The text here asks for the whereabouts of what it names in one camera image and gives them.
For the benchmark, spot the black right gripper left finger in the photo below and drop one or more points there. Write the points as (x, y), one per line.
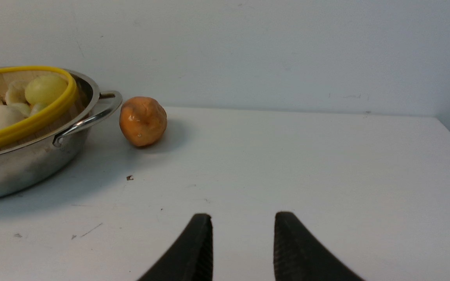
(190, 257)

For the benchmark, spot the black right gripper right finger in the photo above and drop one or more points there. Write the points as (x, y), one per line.
(299, 256)

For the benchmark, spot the yellow bamboo steamer basket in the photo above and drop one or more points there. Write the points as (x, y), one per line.
(39, 116)

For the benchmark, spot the stainless steel pot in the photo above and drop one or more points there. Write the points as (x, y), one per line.
(49, 150)

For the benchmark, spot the brown toy potato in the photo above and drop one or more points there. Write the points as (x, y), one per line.
(142, 121)

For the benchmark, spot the yellow-green toy bun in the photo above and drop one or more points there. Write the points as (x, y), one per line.
(45, 89)

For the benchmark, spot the white folded toy dumpling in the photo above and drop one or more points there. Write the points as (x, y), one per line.
(16, 92)

